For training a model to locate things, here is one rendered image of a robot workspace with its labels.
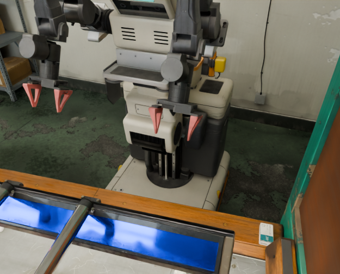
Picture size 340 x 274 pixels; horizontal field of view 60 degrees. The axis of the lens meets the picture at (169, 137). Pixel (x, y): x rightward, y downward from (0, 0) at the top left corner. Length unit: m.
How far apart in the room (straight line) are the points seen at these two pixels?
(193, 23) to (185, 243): 0.52
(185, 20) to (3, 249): 0.79
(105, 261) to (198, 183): 0.93
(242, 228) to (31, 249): 0.60
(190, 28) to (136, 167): 1.17
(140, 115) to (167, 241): 0.84
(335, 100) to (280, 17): 1.79
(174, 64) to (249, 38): 1.79
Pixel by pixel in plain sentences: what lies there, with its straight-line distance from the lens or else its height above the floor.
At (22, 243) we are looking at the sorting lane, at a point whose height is 0.74.
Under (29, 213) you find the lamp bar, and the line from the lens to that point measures 0.58.
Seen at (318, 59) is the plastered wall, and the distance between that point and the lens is 2.53.
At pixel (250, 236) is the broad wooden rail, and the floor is 0.76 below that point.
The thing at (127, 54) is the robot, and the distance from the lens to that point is 1.12.
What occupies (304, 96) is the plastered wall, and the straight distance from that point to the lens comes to 2.65.
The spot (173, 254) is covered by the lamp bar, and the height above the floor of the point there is 1.07.
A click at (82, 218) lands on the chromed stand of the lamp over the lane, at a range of 0.49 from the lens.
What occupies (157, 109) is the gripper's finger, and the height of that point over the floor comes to 1.06.
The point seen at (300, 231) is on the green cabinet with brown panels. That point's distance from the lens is 0.82.
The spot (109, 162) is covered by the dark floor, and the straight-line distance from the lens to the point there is 2.28.
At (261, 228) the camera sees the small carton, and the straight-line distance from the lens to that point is 0.91.
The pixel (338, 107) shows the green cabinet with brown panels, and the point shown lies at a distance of 0.69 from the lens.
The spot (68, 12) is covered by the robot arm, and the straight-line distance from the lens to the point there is 1.09.
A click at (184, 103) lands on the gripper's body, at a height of 1.08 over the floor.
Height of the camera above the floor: 1.49
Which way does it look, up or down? 37 degrees down
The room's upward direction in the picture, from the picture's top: straight up
